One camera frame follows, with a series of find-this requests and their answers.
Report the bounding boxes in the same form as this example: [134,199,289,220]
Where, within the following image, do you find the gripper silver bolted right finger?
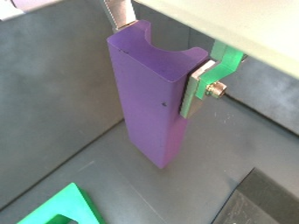
[181,40,245,118]

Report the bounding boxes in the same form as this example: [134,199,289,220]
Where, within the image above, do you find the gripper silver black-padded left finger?
[102,0,137,32]

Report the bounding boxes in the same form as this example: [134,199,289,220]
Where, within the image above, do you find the green shape-sorting foam board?
[18,183,107,224]

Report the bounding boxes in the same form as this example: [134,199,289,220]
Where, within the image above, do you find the black curved holder stand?
[211,168,299,224]

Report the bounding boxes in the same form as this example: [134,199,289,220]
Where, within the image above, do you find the purple arch block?
[107,20,209,168]

